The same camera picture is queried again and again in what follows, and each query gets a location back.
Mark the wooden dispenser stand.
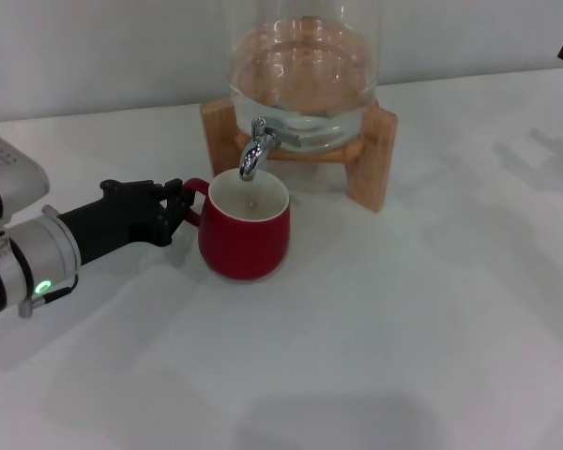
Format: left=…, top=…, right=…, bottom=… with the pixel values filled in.
left=199, top=96, right=399, bottom=215

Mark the chrome faucet tap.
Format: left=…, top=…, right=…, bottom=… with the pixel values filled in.
left=238, top=115, right=304, bottom=182

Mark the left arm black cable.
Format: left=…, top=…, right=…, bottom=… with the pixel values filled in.
left=18, top=274, right=81, bottom=320

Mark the glass water dispenser jar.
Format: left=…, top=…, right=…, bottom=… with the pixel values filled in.
left=227, top=0, right=381, bottom=154

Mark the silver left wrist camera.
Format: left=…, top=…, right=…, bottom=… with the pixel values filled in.
left=0, top=125, right=51, bottom=231

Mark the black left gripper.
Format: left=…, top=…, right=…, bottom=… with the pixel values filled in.
left=58, top=177, right=191, bottom=269

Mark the red ceramic cup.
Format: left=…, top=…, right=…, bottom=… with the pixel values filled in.
left=181, top=168, right=292, bottom=283

